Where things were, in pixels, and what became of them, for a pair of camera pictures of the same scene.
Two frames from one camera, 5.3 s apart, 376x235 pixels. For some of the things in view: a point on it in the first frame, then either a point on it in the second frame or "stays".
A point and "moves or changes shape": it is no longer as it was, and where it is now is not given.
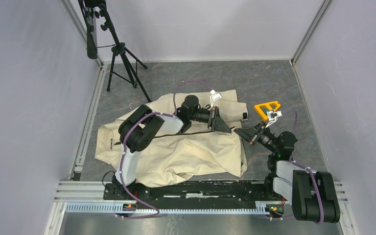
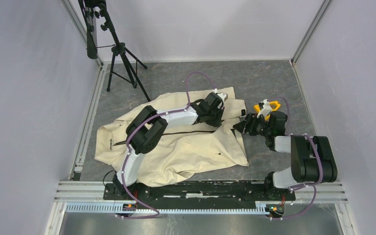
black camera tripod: (121, 66) stays
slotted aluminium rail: (262, 208) stays
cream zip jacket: (176, 138) moves or changes shape
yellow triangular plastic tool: (262, 108) stays
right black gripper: (250, 133) to (251, 120)
